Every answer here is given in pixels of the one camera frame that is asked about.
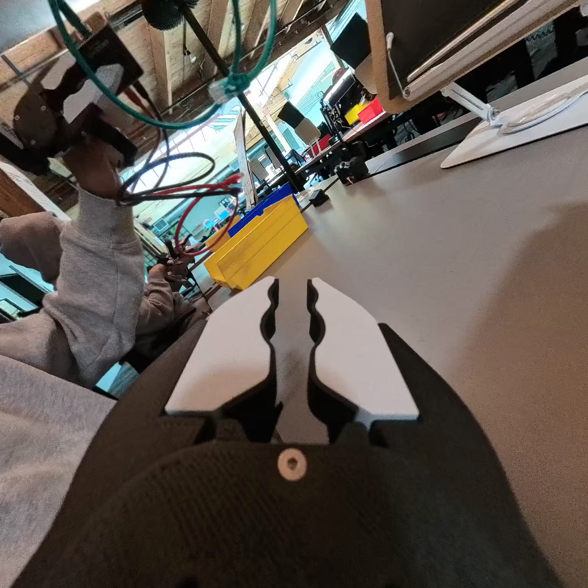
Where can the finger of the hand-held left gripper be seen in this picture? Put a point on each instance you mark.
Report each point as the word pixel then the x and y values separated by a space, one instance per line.
pixel 55 76
pixel 87 99

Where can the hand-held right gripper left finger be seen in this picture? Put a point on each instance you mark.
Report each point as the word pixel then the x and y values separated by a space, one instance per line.
pixel 225 363

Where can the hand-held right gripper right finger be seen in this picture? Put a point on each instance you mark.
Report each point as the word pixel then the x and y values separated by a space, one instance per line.
pixel 363 367

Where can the black network splitter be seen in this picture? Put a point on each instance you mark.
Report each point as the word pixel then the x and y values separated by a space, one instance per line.
pixel 115 55

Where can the person's left forearm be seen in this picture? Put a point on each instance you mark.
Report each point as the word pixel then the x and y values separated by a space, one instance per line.
pixel 96 275

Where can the grey desk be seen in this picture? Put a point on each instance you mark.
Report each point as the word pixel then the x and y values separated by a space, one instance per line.
pixel 459 298

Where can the person's left hand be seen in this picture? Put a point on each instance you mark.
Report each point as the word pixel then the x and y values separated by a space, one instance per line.
pixel 94 174

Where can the yellow plastic bin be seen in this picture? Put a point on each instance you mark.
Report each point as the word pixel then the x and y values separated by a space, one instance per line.
pixel 262 243

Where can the blue plastic bin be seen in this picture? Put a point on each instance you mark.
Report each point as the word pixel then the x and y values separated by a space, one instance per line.
pixel 262 206

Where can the small black block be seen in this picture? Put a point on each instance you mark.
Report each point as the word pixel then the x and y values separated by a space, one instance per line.
pixel 318 197

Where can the black pole lamp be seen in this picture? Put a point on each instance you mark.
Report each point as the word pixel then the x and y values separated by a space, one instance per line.
pixel 266 138

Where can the person's grey sweatshirt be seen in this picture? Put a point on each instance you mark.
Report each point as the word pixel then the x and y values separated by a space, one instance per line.
pixel 36 436

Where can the black device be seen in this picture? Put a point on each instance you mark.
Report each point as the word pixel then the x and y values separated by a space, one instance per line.
pixel 351 165

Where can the wooden board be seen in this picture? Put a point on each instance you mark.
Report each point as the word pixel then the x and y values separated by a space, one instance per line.
pixel 376 55

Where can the black panel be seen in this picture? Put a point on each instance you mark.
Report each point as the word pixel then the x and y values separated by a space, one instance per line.
pixel 436 36

